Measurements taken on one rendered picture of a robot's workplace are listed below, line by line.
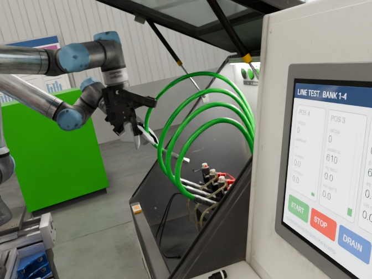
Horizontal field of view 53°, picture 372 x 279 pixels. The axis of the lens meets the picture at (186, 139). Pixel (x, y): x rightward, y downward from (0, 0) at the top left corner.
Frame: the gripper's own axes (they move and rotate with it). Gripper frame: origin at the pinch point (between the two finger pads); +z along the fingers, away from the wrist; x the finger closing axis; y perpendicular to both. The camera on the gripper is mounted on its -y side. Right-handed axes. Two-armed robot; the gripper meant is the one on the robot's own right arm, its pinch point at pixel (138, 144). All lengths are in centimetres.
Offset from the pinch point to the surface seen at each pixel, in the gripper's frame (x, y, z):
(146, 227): -3.2, 3.4, 29.8
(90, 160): -328, 28, 79
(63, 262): -188, 65, 125
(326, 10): 59, -30, -28
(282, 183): 52, -21, 3
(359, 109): 71, -25, -13
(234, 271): 40.4, -11.4, 26.8
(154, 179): -29.5, -6.0, 22.6
